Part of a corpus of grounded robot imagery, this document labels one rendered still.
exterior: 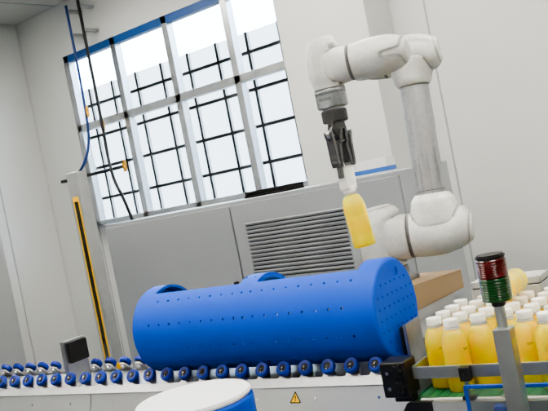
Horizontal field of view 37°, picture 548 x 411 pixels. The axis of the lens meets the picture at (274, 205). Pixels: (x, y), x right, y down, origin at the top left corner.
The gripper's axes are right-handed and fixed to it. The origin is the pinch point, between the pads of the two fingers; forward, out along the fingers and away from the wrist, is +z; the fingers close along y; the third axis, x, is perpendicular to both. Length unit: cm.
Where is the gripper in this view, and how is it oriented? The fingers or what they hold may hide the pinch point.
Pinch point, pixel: (346, 178)
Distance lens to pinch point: 235.6
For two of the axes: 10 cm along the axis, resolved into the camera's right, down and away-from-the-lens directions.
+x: 8.2, -1.5, -5.5
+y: -5.3, 1.3, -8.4
